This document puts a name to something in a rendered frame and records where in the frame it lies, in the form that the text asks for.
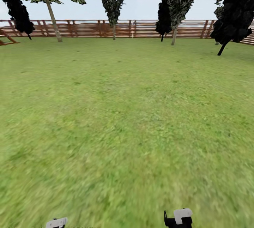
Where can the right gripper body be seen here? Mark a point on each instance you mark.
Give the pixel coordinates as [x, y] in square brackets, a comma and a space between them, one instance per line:
[185, 223]

